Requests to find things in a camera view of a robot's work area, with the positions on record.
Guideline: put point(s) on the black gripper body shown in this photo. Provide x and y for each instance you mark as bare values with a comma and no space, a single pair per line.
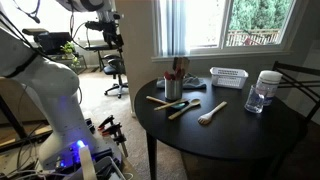
110,30

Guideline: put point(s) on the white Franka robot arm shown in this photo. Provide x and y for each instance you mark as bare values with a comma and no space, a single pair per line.
50,86

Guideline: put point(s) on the small red utensil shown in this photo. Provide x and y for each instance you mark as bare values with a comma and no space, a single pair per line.
167,75

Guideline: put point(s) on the metal utensil holder cup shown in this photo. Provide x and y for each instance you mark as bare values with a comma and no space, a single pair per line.
173,90

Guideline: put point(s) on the light wooden spoon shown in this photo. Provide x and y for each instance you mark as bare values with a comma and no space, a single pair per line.
186,107

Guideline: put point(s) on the black bench desk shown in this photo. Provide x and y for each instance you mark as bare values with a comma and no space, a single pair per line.
100,47

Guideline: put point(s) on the dark office chair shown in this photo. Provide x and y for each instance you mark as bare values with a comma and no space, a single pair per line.
115,70

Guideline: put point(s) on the glass side table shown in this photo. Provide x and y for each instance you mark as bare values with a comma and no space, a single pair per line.
78,61

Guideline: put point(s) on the green potted plant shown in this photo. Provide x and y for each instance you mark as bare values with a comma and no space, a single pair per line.
69,49

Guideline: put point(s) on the black monitor box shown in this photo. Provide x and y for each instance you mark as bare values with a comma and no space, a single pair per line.
53,41

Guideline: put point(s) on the blue cloth towel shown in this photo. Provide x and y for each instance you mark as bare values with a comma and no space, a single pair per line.
193,82

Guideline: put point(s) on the red and black clamps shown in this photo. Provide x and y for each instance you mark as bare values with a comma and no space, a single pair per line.
113,130

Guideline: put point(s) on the white plastic basket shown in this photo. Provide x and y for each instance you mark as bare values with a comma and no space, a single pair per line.
228,78

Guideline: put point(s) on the light wooden spork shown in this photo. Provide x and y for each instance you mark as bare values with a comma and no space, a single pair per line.
210,115

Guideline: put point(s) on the black tripod leg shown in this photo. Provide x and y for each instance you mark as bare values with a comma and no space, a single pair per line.
11,116

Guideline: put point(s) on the wooden deck railing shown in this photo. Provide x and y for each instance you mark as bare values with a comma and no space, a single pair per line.
253,36

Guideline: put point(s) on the round black table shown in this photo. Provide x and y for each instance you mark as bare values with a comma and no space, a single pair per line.
233,133

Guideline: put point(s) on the white plastic bottle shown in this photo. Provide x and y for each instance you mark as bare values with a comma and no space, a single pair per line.
269,86

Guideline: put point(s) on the black metal chair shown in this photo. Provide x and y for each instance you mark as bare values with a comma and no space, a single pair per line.
295,69

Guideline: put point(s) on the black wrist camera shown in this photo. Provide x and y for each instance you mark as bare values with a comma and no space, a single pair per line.
94,25

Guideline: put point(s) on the white window frame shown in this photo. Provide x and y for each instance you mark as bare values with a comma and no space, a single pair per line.
226,50

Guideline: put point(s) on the white upright post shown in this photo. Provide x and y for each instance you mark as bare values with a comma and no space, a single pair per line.
87,163

